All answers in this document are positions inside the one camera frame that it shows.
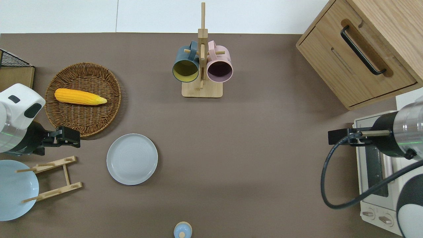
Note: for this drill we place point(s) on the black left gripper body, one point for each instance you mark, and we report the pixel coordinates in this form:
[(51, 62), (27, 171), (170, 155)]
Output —
[(69, 136)]

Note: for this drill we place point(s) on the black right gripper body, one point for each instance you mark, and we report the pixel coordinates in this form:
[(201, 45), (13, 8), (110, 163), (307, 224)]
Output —
[(337, 137)]

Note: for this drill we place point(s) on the gray round plate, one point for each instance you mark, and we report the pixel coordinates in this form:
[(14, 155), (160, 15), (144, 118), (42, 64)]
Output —
[(132, 159)]

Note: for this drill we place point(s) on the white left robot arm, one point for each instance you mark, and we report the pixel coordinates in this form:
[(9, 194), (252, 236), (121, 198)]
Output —
[(19, 105)]

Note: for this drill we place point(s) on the wooden plate rack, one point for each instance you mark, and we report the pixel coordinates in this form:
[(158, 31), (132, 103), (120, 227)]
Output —
[(67, 174)]

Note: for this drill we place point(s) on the light blue plate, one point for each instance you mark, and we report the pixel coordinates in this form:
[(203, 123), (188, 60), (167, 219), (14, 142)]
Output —
[(15, 191)]

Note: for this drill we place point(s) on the round wicker basket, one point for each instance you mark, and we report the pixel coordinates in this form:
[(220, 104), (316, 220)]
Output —
[(82, 119)]

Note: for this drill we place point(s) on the yellow corn cob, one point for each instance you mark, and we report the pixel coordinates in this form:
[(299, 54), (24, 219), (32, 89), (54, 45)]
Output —
[(79, 96)]

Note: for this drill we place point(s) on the wooden board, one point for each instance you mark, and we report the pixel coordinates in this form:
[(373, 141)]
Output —
[(16, 77)]

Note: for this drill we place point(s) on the wooden drawer cabinet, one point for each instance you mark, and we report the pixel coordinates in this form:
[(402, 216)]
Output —
[(333, 56)]

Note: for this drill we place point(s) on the white toaster oven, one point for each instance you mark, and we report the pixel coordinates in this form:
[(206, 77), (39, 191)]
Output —
[(380, 213)]

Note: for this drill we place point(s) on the dark blue mug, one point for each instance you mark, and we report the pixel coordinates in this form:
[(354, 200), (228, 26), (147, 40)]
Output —
[(185, 59)]

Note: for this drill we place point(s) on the pink mug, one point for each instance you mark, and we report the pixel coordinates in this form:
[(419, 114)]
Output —
[(220, 60)]

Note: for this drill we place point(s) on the wooden mug tree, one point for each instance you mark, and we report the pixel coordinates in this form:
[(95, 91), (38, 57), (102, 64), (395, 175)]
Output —
[(202, 89)]

